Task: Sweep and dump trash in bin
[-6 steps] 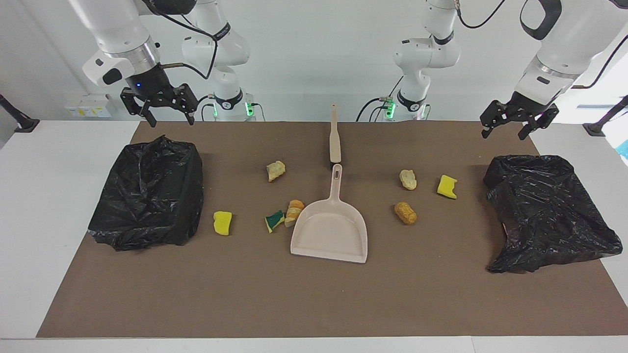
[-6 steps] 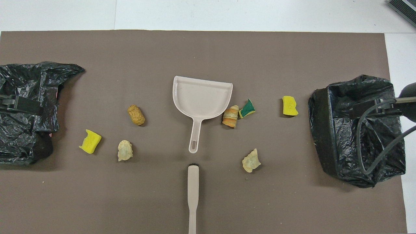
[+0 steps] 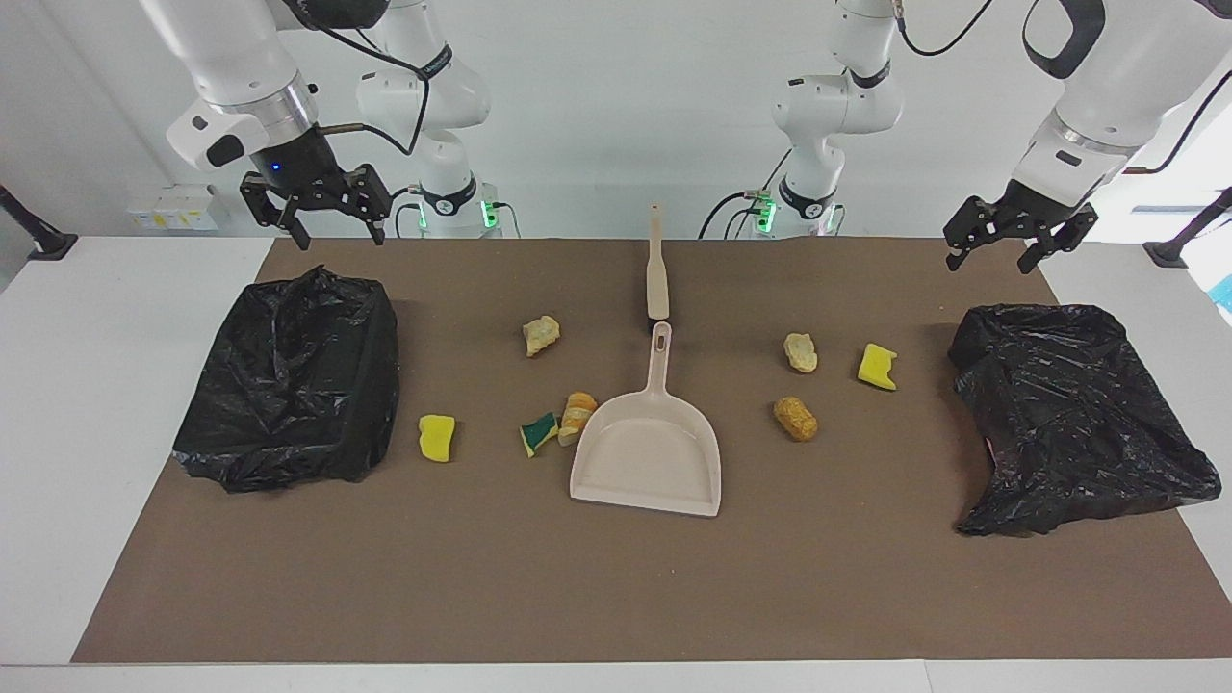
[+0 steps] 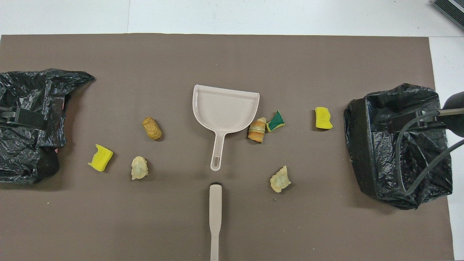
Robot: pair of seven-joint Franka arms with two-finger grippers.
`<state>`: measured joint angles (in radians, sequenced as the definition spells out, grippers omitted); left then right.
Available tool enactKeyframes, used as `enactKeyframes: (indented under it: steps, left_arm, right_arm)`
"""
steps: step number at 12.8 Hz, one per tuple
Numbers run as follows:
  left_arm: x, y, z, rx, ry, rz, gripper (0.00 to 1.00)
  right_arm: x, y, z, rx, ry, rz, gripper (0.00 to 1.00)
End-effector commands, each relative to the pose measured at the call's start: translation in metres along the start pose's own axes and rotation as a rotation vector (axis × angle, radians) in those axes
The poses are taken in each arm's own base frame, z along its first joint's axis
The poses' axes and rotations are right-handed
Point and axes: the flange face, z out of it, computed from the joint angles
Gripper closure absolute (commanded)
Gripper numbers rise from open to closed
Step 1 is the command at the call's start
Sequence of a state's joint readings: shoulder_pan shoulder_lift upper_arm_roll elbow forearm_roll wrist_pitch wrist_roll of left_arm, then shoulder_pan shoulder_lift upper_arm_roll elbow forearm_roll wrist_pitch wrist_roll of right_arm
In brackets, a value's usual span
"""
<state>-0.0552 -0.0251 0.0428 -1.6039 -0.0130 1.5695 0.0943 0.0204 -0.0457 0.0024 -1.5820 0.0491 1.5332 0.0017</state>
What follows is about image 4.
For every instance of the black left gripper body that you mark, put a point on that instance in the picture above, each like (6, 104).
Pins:
(30, 119)

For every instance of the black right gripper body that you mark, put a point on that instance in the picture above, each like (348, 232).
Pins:
(406, 123)

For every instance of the small striped toy pastry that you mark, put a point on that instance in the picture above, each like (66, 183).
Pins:
(139, 168)

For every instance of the brown toy bread roll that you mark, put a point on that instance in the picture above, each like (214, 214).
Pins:
(152, 128)

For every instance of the green and yellow sponge piece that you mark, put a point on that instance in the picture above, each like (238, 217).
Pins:
(276, 121)

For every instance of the pale toy dumpling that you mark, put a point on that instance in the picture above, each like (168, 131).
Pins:
(279, 180)

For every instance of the large striped toy croissant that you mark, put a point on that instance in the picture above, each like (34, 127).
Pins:
(256, 130)

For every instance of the beige plastic dustpan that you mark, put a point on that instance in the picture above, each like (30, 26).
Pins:
(224, 108)

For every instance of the crumpled black trash bag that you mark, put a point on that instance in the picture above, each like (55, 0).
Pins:
(29, 90)

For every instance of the right black bin bag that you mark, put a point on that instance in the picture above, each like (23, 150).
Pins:
(366, 145)

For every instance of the grey ribbed device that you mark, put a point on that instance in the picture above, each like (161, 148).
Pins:
(451, 9)

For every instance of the brown table mat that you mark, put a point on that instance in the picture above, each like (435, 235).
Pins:
(232, 58)

